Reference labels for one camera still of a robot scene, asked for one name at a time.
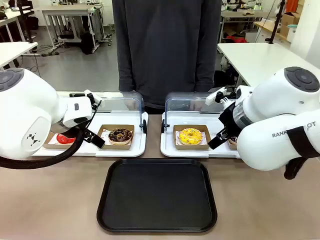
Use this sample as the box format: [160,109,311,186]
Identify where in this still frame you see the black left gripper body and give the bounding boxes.
[59,121,89,138]

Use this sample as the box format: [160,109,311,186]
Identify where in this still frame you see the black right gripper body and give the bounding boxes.
[218,101,242,131]

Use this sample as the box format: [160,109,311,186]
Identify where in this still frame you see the brown cardboard donut box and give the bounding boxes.
[42,130,76,150]
[227,138,240,151]
[94,124,136,151]
[172,124,212,151]

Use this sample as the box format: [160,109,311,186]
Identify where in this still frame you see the yellow sprinkled donut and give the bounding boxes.
[178,127,204,147]

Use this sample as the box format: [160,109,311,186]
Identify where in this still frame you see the person right forearm grey sleeve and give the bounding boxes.
[117,42,137,93]

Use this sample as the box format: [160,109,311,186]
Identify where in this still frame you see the person left forearm grey sleeve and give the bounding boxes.
[193,42,217,93]

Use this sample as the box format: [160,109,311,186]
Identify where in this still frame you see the red glazed donut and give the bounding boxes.
[56,132,77,145]

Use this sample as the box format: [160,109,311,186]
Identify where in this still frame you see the chocolate nut donut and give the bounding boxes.
[107,128,134,146]

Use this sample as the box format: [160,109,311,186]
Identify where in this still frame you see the white display tray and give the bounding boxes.
[31,110,149,158]
[159,110,242,159]

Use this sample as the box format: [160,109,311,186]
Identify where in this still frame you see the large black serving tray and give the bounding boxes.
[96,157,218,234]

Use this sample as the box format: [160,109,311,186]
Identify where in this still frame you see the large white side table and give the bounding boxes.
[216,42,320,88]

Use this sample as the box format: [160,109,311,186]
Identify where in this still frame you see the red bag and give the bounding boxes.
[225,35,248,45]

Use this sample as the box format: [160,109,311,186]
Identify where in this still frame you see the black backpack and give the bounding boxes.
[79,31,95,55]

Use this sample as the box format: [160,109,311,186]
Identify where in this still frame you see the person torso dark grey sweater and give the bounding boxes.
[111,0,222,110]

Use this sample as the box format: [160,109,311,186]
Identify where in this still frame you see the wooden top workbench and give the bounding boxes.
[253,20,289,42]

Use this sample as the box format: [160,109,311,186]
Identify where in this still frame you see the small white side table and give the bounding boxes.
[0,41,39,70]

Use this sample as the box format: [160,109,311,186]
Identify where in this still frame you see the long white background table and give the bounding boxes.
[220,10,270,44]

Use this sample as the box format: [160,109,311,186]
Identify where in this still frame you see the open cardboard box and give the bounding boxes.
[279,11,301,36]

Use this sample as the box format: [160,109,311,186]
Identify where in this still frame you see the white-framed background desk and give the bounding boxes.
[41,8,106,52]

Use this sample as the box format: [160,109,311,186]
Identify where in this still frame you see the black chair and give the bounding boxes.
[17,0,36,44]

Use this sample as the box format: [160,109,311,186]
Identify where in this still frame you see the thin black camera cable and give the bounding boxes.
[86,99,103,131]

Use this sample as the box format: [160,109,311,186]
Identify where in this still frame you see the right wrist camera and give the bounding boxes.
[205,85,237,106]

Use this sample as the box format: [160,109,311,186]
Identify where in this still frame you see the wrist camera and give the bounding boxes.
[205,85,237,106]
[83,89,103,111]

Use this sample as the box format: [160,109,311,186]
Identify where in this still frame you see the thick black arm cable sleeve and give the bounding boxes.
[0,126,85,170]

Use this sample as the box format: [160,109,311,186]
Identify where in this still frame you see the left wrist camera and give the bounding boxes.
[83,89,103,111]

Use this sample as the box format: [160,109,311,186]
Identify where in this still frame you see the black strapped arm cable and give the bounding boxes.
[284,125,320,181]

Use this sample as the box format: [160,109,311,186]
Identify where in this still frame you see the black camera stand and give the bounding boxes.
[264,0,286,45]

